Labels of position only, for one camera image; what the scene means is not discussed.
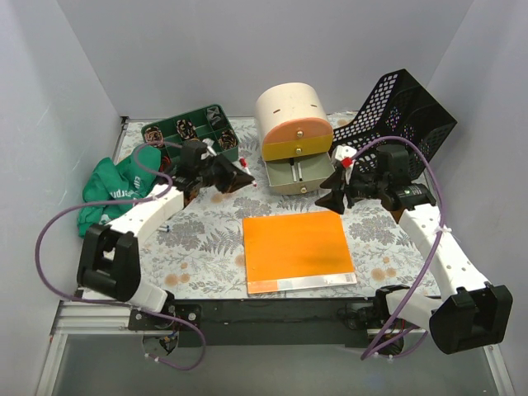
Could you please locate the grey bottom drawer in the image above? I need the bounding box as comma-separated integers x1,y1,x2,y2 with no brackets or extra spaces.
265,153,334,195

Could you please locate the white marker black cap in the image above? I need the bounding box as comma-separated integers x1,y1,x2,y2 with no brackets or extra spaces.
289,158,298,182

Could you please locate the yellow drawer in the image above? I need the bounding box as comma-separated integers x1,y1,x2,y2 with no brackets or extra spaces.
262,135,332,162

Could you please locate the orange drawer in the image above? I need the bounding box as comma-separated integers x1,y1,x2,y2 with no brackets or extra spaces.
261,117,333,144

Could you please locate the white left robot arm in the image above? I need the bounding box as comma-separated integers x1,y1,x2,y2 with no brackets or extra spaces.
77,139,255,330

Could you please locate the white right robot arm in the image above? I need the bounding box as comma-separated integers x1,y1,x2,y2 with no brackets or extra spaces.
316,144,513,354

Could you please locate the green compartment organizer box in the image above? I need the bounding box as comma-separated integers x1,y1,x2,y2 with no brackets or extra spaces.
141,104,239,168

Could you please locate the orange folder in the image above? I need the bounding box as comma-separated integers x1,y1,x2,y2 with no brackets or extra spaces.
243,211,357,295

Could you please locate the cream round drawer cabinet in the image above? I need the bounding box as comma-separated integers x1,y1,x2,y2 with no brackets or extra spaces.
255,82,329,142

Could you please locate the black mesh file basket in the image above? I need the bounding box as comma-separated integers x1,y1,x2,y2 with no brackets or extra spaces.
331,68,457,161

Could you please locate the green cloth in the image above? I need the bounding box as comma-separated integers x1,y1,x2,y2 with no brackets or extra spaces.
77,146,162,238

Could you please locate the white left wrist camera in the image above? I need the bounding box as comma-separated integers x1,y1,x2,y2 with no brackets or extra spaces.
202,138,217,158

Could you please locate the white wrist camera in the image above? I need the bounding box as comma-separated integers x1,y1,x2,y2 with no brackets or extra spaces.
331,145,357,170
202,138,217,158

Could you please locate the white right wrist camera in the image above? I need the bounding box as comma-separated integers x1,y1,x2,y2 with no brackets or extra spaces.
331,145,357,170

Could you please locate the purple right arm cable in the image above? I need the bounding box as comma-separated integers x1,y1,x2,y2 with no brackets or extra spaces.
358,135,443,361

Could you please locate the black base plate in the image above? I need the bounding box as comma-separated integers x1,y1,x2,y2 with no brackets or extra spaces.
127,295,417,347

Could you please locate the aluminium frame rail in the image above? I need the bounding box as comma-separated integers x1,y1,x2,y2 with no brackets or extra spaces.
35,302,132,395

